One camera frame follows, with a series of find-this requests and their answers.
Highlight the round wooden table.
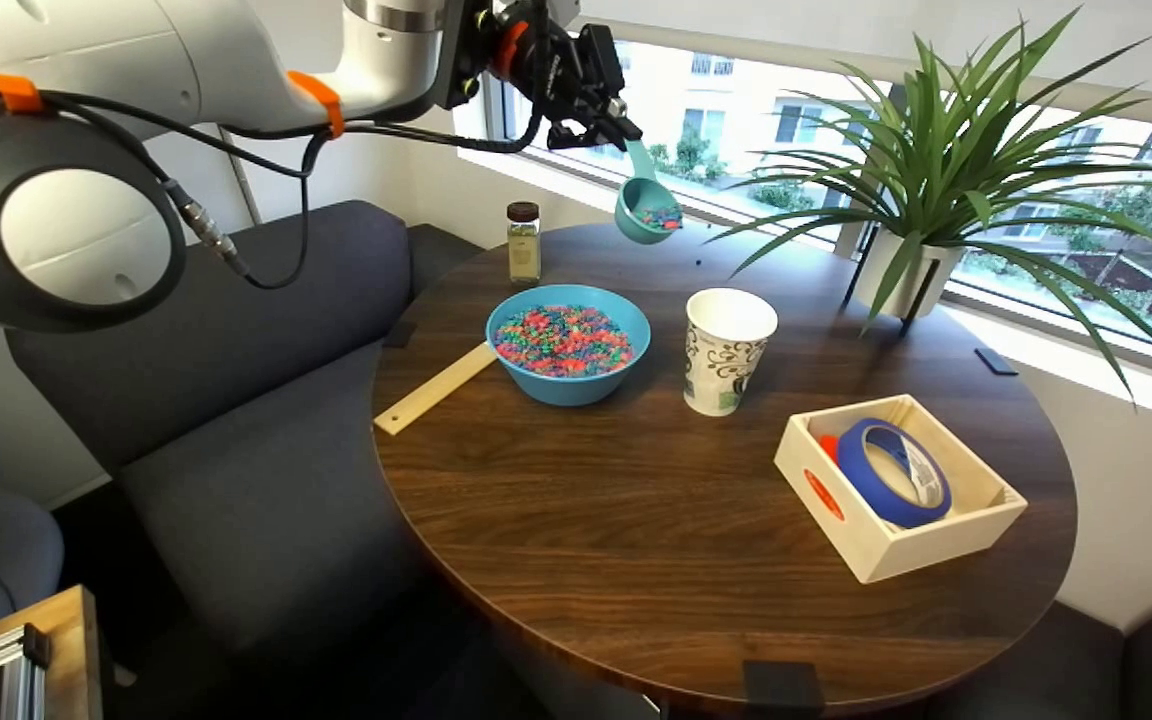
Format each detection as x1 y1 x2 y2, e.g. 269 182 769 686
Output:
376 223 1078 720

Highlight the spice jar brown lid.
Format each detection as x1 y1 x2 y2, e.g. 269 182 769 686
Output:
509 201 543 283

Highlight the green potted plant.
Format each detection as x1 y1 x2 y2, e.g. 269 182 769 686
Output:
726 11 1152 388

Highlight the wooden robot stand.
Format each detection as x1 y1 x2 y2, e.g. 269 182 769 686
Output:
0 583 105 720

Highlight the white wooden box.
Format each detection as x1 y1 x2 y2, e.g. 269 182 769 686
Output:
772 394 1029 583

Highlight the patterned paper cup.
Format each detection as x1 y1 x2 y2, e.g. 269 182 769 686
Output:
686 289 780 415

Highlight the blue bowl with cereal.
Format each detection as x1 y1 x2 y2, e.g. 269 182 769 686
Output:
483 283 654 408

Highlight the black table clip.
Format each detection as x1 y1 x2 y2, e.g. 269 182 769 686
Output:
746 659 824 706
978 348 1019 377

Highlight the blue tape roll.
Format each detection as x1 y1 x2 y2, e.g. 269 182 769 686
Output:
835 415 953 529

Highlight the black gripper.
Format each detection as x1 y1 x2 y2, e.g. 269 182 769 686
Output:
494 2 646 151

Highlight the black table clip front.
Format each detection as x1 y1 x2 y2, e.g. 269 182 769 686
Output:
746 659 824 706

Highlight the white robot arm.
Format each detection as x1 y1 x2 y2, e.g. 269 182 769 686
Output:
0 0 641 327

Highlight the dark grey sofa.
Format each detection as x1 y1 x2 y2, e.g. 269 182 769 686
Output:
4 195 488 720

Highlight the blue measuring spoon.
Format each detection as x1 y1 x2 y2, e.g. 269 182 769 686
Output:
614 138 686 244

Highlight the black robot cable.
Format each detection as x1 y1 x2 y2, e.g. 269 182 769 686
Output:
0 63 553 296

